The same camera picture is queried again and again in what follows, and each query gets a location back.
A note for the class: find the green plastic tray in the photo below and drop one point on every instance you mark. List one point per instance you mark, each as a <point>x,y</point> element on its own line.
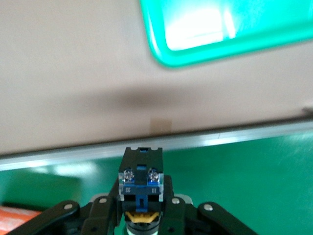
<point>156,36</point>

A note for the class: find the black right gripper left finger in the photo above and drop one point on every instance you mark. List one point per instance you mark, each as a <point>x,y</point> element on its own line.
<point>93,215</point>

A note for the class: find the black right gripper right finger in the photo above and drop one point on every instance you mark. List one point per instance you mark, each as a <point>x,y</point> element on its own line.
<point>181,218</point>

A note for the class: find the green push button switch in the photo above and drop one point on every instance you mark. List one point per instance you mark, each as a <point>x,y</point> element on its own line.
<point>140,171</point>

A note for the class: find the orange printed cylinder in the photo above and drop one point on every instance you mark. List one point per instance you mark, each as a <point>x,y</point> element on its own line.
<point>14,218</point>

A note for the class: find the green conveyor belt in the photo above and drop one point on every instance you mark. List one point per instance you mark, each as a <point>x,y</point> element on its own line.
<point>244,171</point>

